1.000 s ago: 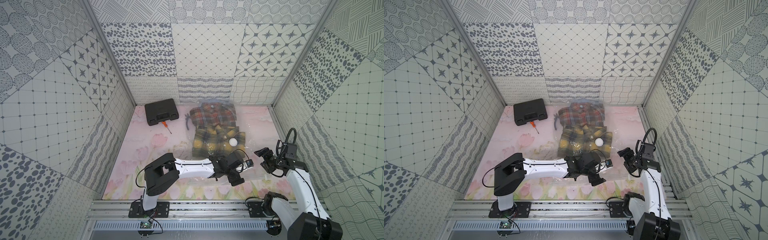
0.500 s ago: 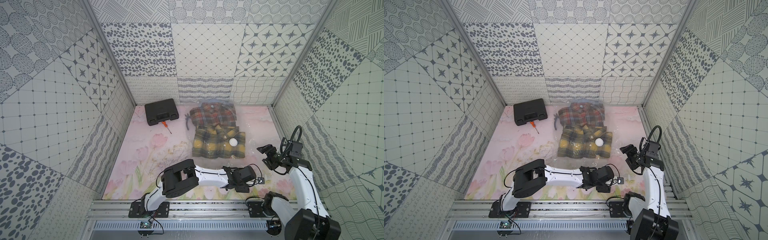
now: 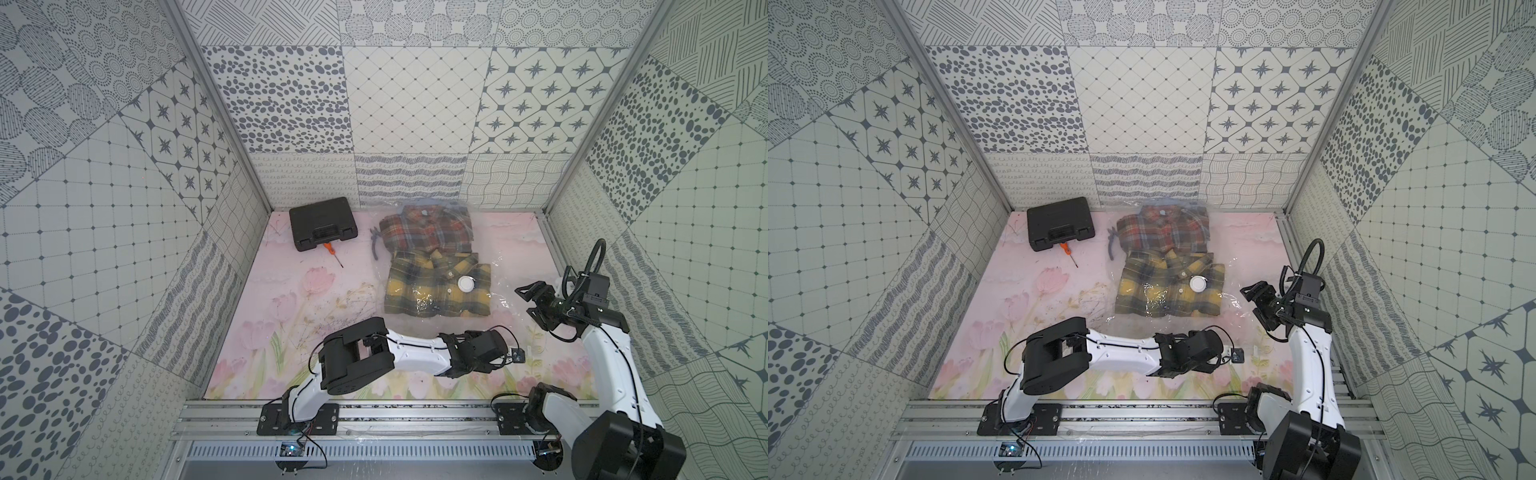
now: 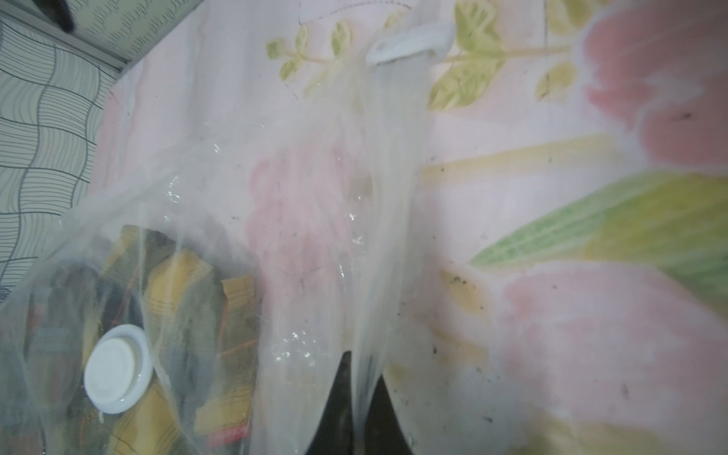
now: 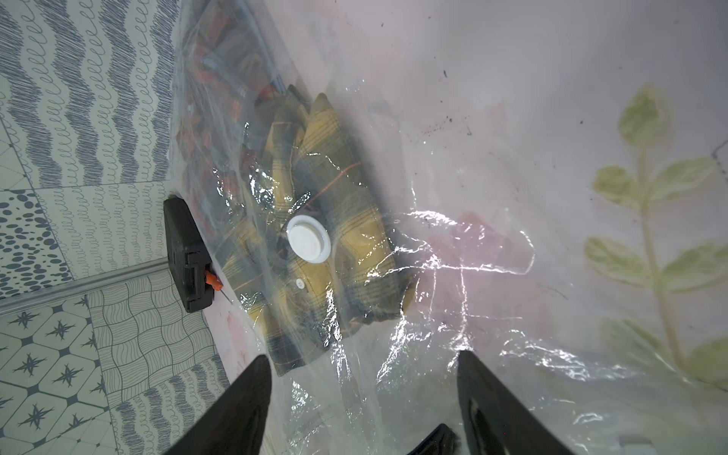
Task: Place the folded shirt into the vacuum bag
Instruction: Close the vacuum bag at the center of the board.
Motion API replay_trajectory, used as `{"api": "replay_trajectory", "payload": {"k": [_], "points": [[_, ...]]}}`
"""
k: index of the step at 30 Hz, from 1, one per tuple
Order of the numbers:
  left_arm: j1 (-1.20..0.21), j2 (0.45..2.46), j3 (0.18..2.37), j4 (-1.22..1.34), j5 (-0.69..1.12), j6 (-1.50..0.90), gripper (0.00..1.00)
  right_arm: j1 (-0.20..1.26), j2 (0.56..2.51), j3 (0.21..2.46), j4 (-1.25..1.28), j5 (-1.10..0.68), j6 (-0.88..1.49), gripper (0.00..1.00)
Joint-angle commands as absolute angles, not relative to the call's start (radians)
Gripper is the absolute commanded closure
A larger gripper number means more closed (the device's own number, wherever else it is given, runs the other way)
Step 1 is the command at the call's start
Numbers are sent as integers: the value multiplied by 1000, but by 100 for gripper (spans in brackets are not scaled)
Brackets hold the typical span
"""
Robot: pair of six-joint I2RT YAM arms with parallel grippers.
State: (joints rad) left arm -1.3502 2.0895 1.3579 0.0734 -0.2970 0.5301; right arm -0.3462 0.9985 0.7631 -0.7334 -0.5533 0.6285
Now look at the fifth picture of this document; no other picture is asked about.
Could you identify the red plaid shirt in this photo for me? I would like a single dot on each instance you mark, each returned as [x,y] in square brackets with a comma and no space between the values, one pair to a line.
[229,99]

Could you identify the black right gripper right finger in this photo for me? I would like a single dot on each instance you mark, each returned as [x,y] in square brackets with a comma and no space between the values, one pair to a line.
[495,421]

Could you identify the clear plastic vacuum bag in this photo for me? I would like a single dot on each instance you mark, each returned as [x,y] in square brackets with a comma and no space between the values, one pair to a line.
[554,177]

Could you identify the black plastic tool case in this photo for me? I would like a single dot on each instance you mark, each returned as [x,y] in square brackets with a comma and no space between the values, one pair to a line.
[188,257]

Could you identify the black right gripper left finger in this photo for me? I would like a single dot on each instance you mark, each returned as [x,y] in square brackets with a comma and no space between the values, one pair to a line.
[235,423]

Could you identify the orange handled screwdriver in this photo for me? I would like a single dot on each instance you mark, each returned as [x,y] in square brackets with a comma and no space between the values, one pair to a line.
[216,284]

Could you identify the yellow plaid shirt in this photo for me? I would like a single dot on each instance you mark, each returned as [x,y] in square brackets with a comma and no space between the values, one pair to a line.
[310,259]

